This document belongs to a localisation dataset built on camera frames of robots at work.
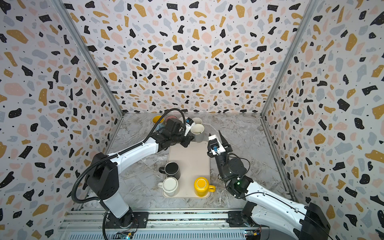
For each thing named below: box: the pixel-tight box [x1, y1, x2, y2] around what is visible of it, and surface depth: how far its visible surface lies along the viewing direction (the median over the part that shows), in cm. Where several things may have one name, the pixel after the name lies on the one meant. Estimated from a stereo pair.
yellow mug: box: [194, 177, 216, 197], surface depth 79 cm
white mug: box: [157, 176, 179, 197], surface depth 80 cm
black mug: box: [159, 161, 181, 180], surface depth 84 cm
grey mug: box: [190, 124, 205, 143], surface depth 87 cm
